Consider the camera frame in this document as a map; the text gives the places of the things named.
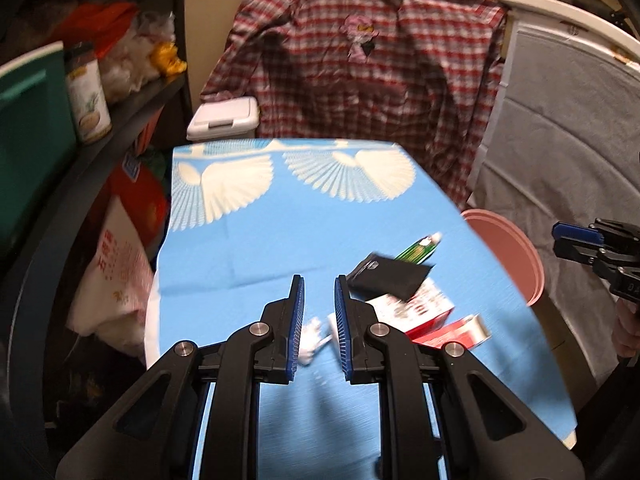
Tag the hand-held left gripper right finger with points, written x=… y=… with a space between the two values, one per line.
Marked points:
x=342 y=330

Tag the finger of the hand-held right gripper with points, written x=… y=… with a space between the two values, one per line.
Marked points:
x=575 y=231
x=575 y=252

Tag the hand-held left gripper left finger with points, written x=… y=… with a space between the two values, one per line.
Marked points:
x=295 y=330

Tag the white tissue pack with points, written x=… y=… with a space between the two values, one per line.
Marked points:
x=310 y=342

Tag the pink bin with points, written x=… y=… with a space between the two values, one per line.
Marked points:
x=515 y=260

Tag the black pouch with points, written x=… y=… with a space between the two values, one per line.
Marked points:
x=390 y=277

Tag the large red white carton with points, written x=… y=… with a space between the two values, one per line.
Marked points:
x=425 y=305

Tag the green toothpaste tube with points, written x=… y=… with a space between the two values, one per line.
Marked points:
x=417 y=251

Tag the small red white box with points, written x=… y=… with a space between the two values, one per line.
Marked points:
x=460 y=332

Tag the person's right hand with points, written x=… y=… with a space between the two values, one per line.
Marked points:
x=629 y=327

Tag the grey cover cloth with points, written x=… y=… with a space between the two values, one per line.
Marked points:
x=575 y=150

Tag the blue printed tablecloth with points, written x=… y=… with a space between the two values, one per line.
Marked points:
x=300 y=230

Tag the white printed sack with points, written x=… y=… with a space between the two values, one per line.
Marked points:
x=115 y=270

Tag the red orange carton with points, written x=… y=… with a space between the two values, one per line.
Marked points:
x=140 y=200

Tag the red plaid shirt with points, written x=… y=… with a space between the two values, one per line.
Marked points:
x=350 y=110

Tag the white lidded bin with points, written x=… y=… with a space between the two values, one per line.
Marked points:
x=222 y=115

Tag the black shelf rack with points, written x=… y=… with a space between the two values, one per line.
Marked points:
x=140 y=106

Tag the seasoning jar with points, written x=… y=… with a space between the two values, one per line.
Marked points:
x=90 y=110

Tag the yellow figurine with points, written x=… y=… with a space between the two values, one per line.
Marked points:
x=167 y=57

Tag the white plastic bags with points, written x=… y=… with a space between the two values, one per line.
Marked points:
x=125 y=65

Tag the green storage box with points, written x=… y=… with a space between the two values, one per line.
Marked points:
x=30 y=125

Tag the red bag on shelf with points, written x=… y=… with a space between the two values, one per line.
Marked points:
x=95 y=22

